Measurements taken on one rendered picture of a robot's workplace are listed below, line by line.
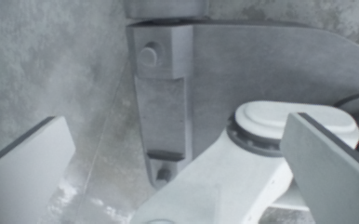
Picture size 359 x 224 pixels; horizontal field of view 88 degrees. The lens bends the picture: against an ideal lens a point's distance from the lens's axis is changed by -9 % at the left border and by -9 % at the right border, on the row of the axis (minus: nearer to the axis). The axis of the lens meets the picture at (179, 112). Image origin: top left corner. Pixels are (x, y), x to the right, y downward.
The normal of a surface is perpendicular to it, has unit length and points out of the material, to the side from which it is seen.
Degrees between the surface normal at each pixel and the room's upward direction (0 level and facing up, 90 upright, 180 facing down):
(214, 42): 0
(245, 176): 90
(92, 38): 0
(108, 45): 0
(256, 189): 90
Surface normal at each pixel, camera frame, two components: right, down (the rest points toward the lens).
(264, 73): -0.22, 0.49
